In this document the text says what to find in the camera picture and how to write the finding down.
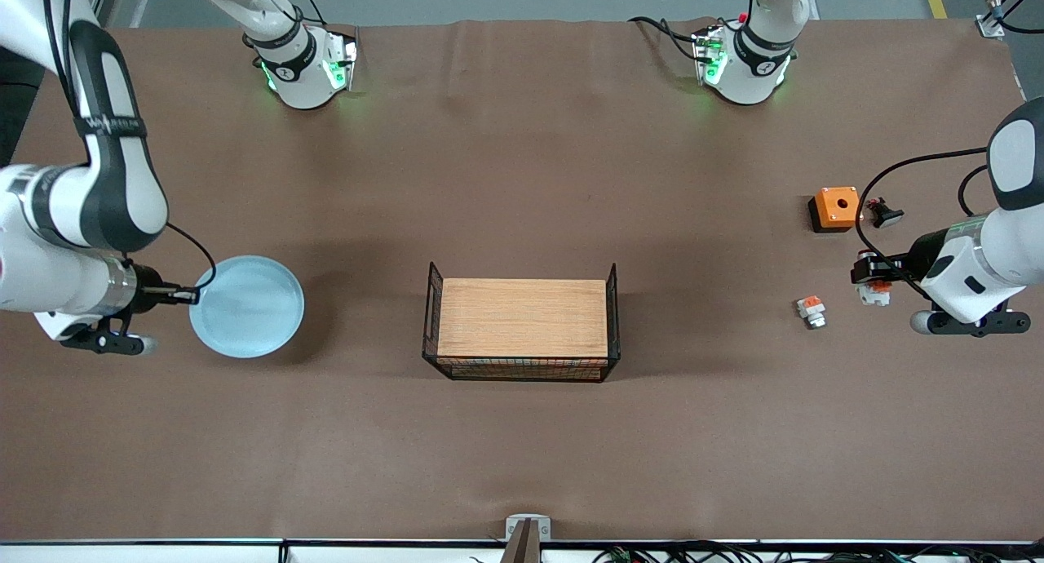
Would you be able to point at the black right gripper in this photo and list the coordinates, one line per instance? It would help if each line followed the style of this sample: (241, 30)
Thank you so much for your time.
(149, 290)

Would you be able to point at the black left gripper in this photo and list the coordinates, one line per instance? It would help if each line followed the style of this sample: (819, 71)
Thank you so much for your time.
(920, 259)

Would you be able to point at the white orange switch with metal cap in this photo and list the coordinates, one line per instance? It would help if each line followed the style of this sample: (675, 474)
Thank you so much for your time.
(874, 294)

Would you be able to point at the light blue round plate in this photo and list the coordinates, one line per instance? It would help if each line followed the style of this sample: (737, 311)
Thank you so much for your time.
(249, 306)

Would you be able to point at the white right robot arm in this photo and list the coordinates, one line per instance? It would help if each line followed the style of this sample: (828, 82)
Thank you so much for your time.
(106, 188)

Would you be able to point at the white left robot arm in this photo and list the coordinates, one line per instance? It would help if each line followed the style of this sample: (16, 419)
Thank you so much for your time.
(999, 253)

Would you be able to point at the black push button head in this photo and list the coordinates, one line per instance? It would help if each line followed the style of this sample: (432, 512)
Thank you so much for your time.
(886, 215)

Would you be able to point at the orange button box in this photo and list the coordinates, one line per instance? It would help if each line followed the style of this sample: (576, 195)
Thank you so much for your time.
(838, 207)

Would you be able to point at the wooden board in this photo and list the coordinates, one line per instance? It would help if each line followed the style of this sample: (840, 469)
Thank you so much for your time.
(522, 318)

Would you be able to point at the brown table cover sheet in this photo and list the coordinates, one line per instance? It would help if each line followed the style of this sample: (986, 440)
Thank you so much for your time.
(522, 457)

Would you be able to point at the small white orange switch module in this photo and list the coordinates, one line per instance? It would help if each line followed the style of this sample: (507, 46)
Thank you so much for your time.
(811, 311)

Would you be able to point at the aluminium frame profile with bracket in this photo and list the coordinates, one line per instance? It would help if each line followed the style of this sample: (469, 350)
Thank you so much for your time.
(991, 20)

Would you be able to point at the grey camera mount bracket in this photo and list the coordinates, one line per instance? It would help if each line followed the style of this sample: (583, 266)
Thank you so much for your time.
(528, 530)

